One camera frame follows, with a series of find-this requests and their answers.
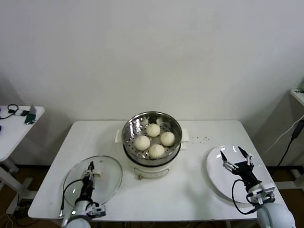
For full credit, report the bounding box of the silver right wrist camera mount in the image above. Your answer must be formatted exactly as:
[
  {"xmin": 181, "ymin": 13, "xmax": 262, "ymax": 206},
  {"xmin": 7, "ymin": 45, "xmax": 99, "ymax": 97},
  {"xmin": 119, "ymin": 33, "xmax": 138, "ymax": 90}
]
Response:
[{"xmin": 246, "ymin": 182, "xmax": 276, "ymax": 205}]

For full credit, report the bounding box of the white desk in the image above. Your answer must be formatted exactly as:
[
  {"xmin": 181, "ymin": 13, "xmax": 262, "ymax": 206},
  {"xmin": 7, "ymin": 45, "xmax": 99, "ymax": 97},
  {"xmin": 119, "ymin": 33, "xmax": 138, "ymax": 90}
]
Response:
[{"xmin": 289, "ymin": 88, "xmax": 304, "ymax": 106}]

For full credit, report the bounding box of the round glass pot lid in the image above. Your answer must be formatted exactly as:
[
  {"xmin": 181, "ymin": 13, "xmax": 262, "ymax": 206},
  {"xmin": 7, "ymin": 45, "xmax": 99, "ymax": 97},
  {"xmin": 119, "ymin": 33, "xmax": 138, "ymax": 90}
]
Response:
[{"xmin": 62, "ymin": 155, "xmax": 124, "ymax": 207}]

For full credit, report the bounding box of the white side table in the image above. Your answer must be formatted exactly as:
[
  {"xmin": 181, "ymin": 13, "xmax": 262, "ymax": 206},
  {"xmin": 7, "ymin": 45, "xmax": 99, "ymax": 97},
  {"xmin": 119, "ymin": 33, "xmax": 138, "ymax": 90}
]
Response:
[{"xmin": 0, "ymin": 105, "xmax": 46, "ymax": 199}]

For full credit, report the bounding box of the white wall cable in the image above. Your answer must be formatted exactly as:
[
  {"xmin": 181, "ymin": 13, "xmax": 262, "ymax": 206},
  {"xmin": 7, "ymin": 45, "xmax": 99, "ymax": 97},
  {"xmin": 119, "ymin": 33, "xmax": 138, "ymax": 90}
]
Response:
[{"xmin": 265, "ymin": 117, "xmax": 304, "ymax": 152}]

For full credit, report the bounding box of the pale green desk item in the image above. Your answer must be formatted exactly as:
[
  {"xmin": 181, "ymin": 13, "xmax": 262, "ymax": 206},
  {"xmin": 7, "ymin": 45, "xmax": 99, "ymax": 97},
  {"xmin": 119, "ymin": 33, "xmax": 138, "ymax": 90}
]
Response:
[{"xmin": 294, "ymin": 80, "xmax": 304, "ymax": 95}]

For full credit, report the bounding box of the white floor power strip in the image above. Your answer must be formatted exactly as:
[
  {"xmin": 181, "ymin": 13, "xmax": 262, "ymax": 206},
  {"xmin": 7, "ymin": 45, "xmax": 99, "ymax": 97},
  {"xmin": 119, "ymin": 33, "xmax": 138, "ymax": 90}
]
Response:
[{"xmin": 14, "ymin": 199, "xmax": 33, "ymax": 214}]

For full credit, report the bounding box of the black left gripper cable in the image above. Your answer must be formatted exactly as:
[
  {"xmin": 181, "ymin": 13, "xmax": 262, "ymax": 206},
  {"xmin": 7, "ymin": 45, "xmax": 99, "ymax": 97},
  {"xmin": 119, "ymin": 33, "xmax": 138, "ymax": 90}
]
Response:
[{"xmin": 58, "ymin": 179, "xmax": 84, "ymax": 218}]

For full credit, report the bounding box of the black power adapter cable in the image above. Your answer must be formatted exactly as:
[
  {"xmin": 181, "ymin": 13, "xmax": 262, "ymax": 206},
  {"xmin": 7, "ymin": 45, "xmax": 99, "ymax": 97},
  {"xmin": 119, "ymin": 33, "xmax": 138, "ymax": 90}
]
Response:
[{"xmin": 277, "ymin": 119, "xmax": 304, "ymax": 167}]

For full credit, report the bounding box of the white electric cooking pot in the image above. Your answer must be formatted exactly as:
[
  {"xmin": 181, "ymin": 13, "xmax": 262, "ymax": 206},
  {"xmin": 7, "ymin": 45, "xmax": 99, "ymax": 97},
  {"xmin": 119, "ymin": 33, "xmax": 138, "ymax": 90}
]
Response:
[{"xmin": 114, "ymin": 128, "xmax": 190, "ymax": 181}]

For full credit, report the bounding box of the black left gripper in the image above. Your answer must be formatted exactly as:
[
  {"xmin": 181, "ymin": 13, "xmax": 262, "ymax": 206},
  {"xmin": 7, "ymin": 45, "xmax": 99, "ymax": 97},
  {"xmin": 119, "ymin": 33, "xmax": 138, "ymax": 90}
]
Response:
[{"xmin": 80, "ymin": 161, "xmax": 95, "ymax": 203}]

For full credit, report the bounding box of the large white plate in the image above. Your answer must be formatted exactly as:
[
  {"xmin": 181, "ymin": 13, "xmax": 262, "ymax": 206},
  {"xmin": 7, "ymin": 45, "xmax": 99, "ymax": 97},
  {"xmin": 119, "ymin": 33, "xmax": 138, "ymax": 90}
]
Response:
[{"xmin": 206, "ymin": 145, "xmax": 270, "ymax": 204}]

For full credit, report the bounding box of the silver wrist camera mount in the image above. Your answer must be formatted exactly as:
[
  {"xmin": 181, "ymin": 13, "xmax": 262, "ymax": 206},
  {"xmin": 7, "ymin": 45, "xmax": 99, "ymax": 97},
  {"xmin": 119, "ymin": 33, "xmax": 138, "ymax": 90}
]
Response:
[
  {"xmin": 246, "ymin": 182, "xmax": 276, "ymax": 205},
  {"xmin": 85, "ymin": 202, "xmax": 107, "ymax": 218}
]

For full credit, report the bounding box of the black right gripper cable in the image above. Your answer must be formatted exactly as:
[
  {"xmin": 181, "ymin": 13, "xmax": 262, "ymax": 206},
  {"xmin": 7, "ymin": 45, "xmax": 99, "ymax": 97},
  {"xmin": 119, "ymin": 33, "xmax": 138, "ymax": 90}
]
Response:
[{"xmin": 231, "ymin": 179, "xmax": 258, "ymax": 214}]

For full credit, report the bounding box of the white steamed baozi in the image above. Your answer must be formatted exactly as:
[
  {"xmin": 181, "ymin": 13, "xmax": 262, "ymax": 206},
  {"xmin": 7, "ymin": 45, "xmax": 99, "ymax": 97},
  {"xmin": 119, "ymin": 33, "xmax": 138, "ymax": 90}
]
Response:
[
  {"xmin": 134, "ymin": 135, "xmax": 151, "ymax": 152},
  {"xmin": 160, "ymin": 131, "xmax": 176, "ymax": 147},
  {"xmin": 146, "ymin": 123, "xmax": 162, "ymax": 138},
  {"xmin": 148, "ymin": 144, "xmax": 166, "ymax": 159}
]

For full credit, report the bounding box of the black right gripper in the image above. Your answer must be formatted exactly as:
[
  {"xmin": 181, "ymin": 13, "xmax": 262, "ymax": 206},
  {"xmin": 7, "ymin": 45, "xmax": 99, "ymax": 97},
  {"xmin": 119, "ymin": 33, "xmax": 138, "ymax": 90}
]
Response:
[{"xmin": 219, "ymin": 146, "xmax": 263, "ymax": 190}]

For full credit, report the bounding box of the perforated steel steamer basket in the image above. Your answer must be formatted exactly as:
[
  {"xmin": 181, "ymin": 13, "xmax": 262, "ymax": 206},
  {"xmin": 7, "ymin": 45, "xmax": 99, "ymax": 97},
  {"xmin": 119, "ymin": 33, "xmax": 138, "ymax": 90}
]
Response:
[{"xmin": 122, "ymin": 111, "xmax": 183, "ymax": 160}]

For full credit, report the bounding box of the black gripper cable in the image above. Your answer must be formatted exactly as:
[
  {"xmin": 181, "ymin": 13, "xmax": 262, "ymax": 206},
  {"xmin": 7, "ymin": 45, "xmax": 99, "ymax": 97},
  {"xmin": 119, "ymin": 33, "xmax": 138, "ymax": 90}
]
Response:
[
  {"xmin": 231, "ymin": 179, "xmax": 258, "ymax": 214},
  {"xmin": 58, "ymin": 179, "xmax": 84, "ymax": 218}
]

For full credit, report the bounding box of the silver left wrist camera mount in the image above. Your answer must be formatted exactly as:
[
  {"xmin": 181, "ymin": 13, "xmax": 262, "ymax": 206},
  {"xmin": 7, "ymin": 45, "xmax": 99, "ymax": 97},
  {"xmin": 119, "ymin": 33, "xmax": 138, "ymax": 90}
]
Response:
[{"xmin": 85, "ymin": 202, "xmax": 107, "ymax": 218}]

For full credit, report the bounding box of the green tool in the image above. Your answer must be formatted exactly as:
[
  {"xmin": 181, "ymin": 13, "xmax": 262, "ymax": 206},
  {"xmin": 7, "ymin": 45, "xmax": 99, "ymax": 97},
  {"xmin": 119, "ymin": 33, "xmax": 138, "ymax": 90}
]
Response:
[{"xmin": 24, "ymin": 104, "xmax": 38, "ymax": 125}]

